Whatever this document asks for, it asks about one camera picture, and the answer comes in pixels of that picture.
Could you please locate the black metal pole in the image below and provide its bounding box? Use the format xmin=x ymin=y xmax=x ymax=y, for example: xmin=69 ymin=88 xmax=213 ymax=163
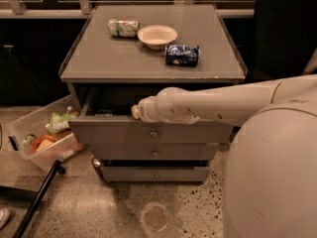
xmin=12 ymin=160 xmax=65 ymax=238

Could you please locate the grey drawer cabinet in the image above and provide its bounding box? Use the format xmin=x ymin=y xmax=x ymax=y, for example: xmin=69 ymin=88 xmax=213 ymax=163
xmin=60 ymin=5 xmax=247 ymax=178

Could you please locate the grey top drawer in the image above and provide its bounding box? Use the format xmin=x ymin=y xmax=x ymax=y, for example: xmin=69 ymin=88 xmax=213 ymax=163
xmin=68 ymin=99 xmax=233 ymax=145

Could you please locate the blue crushed soda can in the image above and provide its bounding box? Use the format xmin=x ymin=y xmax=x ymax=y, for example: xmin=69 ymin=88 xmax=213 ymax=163
xmin=165 ymin=45 xmax=200 ymax=66

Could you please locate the orange bowl in bin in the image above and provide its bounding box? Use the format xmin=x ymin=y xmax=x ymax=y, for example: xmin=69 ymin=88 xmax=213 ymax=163
xmin=31 ymin=135 xmax=55 ymax=153

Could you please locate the metal window railing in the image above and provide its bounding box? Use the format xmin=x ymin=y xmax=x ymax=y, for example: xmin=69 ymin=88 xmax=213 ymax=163
xmin=0 ymin=0 xmax=256 ymax=20

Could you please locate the grey bottom drawer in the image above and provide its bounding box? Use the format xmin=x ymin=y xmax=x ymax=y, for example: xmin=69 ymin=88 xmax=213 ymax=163
xmin=101 ymin=167 xmax=210 ymax=182

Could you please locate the beige paper bowl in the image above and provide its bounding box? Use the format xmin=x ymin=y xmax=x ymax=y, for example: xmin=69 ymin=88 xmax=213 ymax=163
xmin=138 ymin=25 xmax=177 ymax=50

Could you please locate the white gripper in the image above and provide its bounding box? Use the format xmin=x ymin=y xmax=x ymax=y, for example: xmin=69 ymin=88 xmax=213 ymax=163
xmin=131 ymin=96 xmax=159 ymax=123

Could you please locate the grey drawer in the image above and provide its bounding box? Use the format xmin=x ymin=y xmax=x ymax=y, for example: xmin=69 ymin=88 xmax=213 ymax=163
xmin=101 ymin=167 xmax=210 ymax=182
xmin=90 ymin=144 xmax=218 ymax=161
xmin=68 ymin=99 xmax=233 ymax=145

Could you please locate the black office chair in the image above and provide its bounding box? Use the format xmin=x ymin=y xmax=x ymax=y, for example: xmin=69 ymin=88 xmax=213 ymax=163
xmin=247 ymin=0 xmax=317 ymax=82

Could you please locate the clear plastic storage bin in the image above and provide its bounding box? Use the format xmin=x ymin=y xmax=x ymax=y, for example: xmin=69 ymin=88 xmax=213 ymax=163
xmin=8 ymin=95 xmax=83 ymax=172

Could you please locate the green white crushed can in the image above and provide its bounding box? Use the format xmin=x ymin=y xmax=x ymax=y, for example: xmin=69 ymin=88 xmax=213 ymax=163
xmin=108 ymin=19 xmax=140 ymax=38

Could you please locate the grey middle drawer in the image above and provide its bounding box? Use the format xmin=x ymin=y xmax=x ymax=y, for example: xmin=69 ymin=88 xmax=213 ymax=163
xmin=90 ymin=144 xmax=218 ymax=161

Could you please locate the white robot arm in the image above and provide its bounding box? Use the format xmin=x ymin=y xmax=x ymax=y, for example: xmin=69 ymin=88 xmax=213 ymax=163
xmin=132 ymin=74 xmax=317 ymax=238

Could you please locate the green snack bag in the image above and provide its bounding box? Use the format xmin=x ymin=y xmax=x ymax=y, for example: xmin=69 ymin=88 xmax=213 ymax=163
xmin=46 ymin=113 xmax=76 ymax=135

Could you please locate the round floor drain cover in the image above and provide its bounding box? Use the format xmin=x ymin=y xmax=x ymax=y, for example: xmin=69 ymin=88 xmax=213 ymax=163
xmin=141 ymin=202 xmax=169 ymax=233

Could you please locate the white shoe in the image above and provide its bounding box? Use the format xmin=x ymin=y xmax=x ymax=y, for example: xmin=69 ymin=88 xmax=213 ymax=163
xmin=0 ymin=207 xmax=10 ymax=229

